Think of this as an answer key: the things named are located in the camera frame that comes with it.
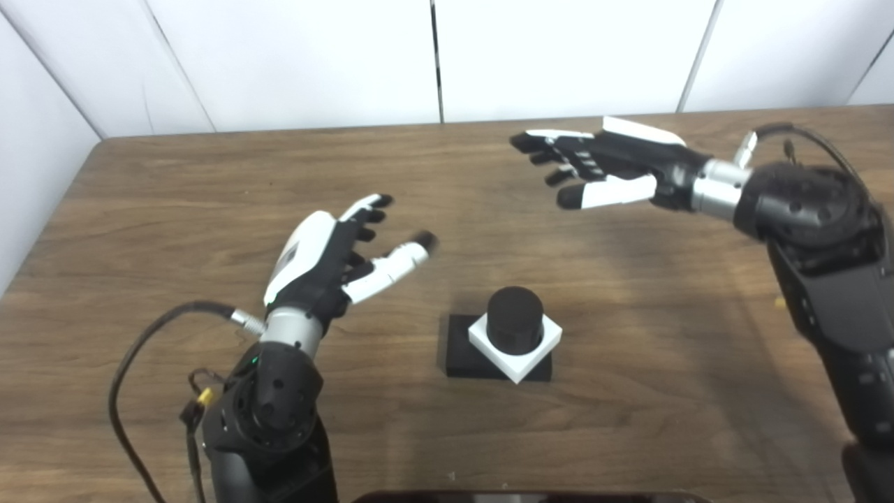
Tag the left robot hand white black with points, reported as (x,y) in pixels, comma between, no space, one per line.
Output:
(314,265)

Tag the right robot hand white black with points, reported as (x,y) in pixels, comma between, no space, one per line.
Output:
(628,164)

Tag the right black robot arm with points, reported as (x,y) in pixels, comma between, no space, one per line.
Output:
(831,279)

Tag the black peg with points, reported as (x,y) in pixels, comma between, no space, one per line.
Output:
(515,318)

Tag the dark robot body edge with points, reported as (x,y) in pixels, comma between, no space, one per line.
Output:
(531,498)

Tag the white square piece with hole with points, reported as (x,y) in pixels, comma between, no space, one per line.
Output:
(517,367)

